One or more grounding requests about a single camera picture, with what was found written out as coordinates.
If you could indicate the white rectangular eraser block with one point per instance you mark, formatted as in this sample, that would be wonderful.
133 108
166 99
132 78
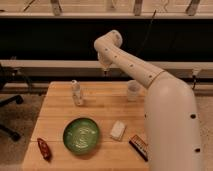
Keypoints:
117 130

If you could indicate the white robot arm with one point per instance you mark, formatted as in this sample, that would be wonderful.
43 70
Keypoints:
171 118

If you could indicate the orange and black box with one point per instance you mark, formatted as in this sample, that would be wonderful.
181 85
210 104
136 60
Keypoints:
140 146

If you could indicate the small clear plastic bottle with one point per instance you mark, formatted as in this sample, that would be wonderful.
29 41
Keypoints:
77 93

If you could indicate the red chili pepper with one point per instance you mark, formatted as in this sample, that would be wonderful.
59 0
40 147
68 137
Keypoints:
44 149

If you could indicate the clear plastic cup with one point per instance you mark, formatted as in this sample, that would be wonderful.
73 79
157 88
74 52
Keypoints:
133 90

